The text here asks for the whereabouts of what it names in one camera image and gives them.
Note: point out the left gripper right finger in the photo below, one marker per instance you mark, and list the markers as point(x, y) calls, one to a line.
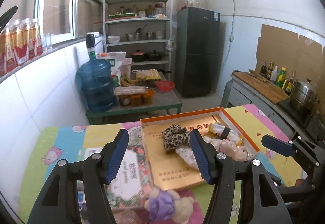
point(260, 200)

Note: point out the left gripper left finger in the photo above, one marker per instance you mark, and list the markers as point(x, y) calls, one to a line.
point(57, 201)

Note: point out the white floral scrunchie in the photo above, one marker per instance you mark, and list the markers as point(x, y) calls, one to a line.
point(188, 155)

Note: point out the white yellow snack packet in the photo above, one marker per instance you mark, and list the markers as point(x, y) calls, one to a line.
point(224, 132)

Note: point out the leopard print scrunchie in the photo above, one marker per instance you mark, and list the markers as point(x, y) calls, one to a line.
point(175, 136)

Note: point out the cream bear purple dress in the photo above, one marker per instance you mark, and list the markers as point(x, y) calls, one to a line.
point(169, 205)

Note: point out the pink plush toy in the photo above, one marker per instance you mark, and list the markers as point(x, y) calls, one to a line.
point(237, 153)

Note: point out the floral white tissue box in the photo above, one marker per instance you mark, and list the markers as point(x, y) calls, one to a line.
point(132, 185)

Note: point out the colourful cartoon table cloth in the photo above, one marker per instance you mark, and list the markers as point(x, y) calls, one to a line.
point(78, 142)

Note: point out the orange gold shallow box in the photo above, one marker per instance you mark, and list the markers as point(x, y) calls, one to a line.
point(167, 169)

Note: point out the blue water jug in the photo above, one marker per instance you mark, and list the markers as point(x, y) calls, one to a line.
point(94, 81)

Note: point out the wooden cutting board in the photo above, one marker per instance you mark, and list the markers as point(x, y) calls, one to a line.
point(268, 90)

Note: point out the red plastic basket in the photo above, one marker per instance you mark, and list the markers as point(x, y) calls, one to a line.
point(165, 85)

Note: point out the steel steamer pot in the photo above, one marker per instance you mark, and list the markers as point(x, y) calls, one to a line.
point(303, 96)

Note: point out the egg tray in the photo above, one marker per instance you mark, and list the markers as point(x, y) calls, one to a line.
point(149, 74)

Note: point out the white green rice bag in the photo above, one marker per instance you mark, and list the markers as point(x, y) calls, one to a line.
point(116, 60)

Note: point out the black refrigerator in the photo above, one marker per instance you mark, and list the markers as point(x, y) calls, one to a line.
point(196, 51)

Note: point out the red drink bottles row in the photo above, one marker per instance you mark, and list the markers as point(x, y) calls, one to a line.
point(20, 43)

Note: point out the grey metal shelf rack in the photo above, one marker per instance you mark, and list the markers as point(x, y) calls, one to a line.
point(142, 29)

